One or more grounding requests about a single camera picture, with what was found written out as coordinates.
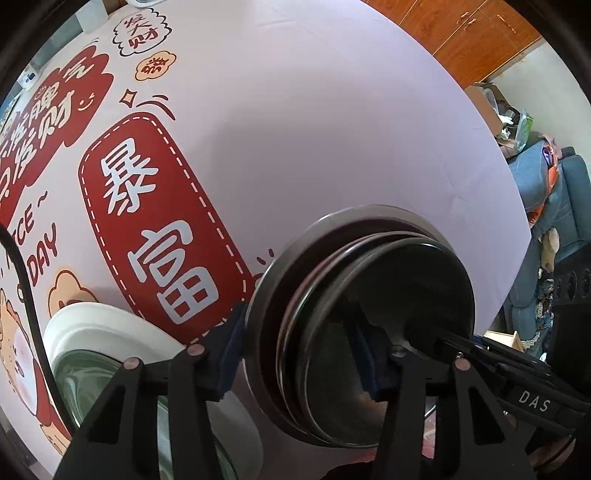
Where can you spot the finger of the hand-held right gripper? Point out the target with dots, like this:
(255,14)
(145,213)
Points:
(457,345)

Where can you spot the blue sofa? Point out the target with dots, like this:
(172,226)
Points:
(572,184)

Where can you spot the black speaker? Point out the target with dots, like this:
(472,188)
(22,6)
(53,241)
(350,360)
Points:
(572,286)

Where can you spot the green plastic bag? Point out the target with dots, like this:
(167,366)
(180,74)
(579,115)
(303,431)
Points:
(525,127)

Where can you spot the green plate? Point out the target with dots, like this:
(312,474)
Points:
(76,374)

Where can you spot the light wooden stool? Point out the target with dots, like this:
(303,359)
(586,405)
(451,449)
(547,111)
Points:
(505,340)

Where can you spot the small steel bowl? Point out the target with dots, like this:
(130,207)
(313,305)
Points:
(341,369)

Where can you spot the beige plush toy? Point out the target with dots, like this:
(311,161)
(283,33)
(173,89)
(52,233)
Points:
(549,249)

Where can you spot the printed tablecloth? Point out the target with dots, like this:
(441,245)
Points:
(323,115)

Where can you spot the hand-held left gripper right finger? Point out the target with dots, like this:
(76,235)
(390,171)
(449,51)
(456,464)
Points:
(369,369)

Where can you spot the large steel bowl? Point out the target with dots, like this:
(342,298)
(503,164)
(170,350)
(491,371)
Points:
(263,314)

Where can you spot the white plate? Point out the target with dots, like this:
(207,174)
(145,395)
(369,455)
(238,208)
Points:
(115,323)

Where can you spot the cardboard box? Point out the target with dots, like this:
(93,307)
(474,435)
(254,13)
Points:
(480,99)

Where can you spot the wooden wardrobe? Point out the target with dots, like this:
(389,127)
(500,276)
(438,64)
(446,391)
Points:
(461,41)

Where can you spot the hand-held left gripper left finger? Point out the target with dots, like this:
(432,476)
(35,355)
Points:
(233,350)

